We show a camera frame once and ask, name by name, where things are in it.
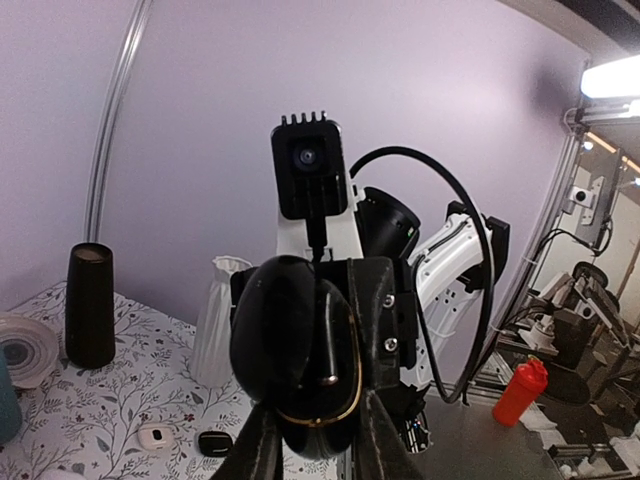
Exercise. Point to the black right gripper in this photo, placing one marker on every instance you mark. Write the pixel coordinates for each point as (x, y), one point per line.
(378, 292)

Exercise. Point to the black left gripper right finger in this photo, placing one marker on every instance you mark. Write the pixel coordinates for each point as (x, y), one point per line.
(378, 450)

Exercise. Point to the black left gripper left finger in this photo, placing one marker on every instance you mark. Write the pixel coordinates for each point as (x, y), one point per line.
(258, 451)

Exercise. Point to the black gold-trimmed earbud charging case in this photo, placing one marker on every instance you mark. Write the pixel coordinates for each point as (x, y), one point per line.
(294, 349)

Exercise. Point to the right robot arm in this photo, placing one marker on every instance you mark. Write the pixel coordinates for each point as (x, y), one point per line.
(380, 226)

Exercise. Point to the small black round case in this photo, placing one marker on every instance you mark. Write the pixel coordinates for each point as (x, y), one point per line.
(214, 444)

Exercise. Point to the white ribbed vase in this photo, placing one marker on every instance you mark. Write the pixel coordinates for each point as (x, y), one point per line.
(209, 364)

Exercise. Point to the floral patterned table mat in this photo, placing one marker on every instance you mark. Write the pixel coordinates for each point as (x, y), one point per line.
(86, 421)

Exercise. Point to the red plastic bottle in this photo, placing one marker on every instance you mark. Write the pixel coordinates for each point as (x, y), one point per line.
(528, 382)

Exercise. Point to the dark brown tall vase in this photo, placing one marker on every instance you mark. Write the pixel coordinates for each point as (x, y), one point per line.
(89, 330)

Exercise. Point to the white swirl ceramic dish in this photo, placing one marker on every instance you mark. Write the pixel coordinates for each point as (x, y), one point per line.
(30, 349)

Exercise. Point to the teal cylindrical vase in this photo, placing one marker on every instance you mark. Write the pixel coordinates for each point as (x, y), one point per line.
(11, 413)

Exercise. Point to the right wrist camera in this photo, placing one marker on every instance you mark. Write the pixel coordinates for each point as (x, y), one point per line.
(309, 167)

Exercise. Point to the right rear aluminium frame post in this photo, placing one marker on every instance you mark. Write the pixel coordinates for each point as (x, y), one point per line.
(115, 95)

